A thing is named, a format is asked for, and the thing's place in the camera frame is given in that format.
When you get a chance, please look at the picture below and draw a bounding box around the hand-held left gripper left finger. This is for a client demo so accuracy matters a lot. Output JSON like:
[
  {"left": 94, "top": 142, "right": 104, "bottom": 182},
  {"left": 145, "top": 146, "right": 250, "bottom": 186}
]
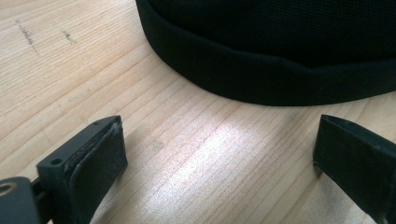
[{"left": 35, "top": 115, "right": 129, "bottom": 224}]

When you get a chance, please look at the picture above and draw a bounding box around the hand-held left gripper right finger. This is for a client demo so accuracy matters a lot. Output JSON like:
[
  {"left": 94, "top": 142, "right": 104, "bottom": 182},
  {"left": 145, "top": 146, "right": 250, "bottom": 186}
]
[{"left": 312, "top": 114, "right": 396, "bottom": 224}]

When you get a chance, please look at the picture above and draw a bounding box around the black fabric cap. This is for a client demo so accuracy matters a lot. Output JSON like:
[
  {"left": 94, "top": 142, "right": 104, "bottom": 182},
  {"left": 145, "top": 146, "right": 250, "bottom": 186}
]
[{"left": 134, "top": 0, "right": 396, "bottom": 107}]

